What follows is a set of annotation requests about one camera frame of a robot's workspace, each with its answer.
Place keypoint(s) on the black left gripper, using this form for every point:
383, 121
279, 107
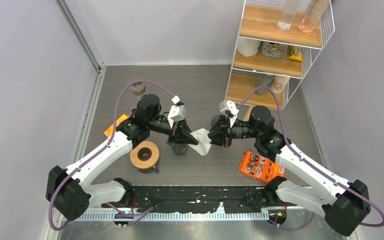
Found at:
180, 133

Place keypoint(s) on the white wire wooden shelf rack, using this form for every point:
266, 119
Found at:
269, 64

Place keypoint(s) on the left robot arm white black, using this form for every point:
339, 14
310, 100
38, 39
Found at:
70, 190

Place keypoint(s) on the clear glass bottle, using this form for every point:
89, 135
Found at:
289, 12

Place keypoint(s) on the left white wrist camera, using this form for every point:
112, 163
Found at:
177, 111

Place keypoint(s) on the brown paper coffee filter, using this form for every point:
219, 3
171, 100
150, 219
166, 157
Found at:
248, 113

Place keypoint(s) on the dark glass dripper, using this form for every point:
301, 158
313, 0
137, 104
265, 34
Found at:
180, 149
214, 120

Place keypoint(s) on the orange snack packet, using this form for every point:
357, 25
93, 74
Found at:
260, 168

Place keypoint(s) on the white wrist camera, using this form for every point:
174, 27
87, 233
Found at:
228, 109
177, 111

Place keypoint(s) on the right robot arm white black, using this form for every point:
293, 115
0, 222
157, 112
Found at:
330, 196

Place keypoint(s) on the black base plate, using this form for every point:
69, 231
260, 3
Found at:
200, 199

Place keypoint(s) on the grey green bottle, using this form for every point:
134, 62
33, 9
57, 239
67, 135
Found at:
263, 80

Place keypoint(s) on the pink tinted glass bottle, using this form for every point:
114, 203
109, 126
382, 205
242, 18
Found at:
312, 15

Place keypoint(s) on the white paper coffee filter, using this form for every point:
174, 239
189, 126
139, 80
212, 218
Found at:
204, 142

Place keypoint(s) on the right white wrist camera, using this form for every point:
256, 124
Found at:
228, 109

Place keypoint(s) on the cream printed cup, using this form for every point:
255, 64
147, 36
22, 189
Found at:
279, 83

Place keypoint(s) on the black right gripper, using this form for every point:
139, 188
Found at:
222, 135

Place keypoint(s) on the yellow snack bag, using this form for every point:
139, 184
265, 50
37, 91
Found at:
296, 53

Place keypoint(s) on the orange sponge box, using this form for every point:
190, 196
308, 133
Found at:
108, 132

